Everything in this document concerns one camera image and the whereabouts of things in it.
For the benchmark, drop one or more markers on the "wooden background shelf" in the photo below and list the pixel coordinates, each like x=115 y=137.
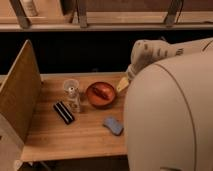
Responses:
x=106 y=15

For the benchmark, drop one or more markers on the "black striped eraser block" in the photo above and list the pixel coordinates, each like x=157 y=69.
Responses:
x=63 y=112

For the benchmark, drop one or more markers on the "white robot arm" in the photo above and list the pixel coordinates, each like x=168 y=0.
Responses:
x=168 y=109

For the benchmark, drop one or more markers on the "blue sponge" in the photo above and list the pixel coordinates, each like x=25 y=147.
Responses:
x=113 y=125

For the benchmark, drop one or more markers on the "clear plastic bottle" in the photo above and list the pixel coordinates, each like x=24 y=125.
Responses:
x=74 y=99

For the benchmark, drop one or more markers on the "left wooden divider panel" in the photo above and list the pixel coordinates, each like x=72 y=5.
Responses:
x=19 y=92

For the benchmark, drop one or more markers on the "white bottle on shelf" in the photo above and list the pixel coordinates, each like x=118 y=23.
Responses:
x=30 y=7

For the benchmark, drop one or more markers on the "clear drinking glass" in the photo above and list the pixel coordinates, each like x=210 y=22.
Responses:
x=70 y=86

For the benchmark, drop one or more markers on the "red item in bowl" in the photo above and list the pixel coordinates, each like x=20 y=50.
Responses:
x=100 y=93

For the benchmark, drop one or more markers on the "orange bowl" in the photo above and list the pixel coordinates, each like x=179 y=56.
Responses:
x=97 y=101

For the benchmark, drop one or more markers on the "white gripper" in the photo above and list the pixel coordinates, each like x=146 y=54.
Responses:
x=145 y=52

